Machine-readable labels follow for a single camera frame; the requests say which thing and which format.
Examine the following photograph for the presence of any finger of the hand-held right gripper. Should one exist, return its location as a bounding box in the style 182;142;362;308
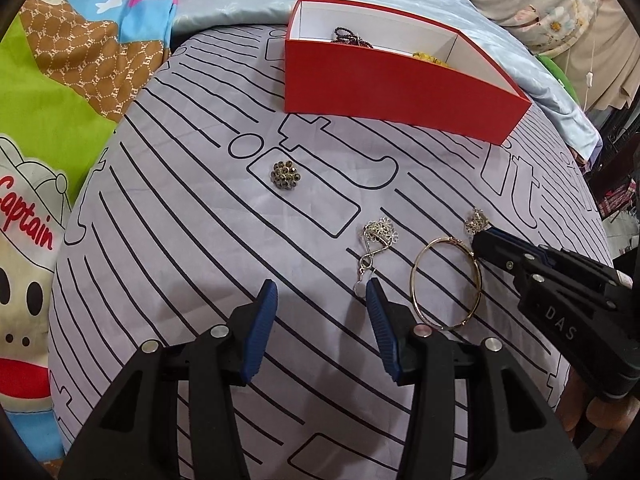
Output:
472;230;531;286
487;227;566;266

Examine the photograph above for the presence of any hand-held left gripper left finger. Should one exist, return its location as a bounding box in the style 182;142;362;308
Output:
60;280;278;480

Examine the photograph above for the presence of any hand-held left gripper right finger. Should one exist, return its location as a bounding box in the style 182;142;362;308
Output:
365;279;588;480

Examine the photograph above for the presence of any small gold flower pendant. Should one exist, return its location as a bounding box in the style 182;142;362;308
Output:
464;207;491;236

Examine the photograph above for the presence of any silver flower chain necklace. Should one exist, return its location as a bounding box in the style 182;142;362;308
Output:
352;217;398;297

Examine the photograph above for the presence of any yellow chunky bead bracelet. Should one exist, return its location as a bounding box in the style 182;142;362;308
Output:
412;49;456;68

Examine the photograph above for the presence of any red cardboard box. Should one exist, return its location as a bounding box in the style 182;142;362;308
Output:
284;0;533;146

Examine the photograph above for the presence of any purple bead strand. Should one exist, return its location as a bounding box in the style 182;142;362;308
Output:
330;26;375;50

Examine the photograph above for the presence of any person's right hand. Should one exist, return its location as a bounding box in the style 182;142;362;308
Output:
555;375;636;461

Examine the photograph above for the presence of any thin gold bangle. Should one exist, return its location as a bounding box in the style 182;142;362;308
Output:
410;237;483;331

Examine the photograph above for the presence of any small beaded flower brooch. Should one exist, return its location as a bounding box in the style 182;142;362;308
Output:
270;160;300;190

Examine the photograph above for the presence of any green plastic object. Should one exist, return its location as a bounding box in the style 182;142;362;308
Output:
537;52;576;91

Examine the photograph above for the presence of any beige cloth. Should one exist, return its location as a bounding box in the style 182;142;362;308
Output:
555;0;640;111

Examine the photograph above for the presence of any grey floral quilt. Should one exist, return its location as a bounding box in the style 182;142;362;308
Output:
415;0;601;56

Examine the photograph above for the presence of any cartoon monkey printed blanket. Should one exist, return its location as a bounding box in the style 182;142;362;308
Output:
0;0;181;480

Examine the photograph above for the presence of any white cord with switch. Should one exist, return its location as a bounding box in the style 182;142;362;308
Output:
582;25;598;106

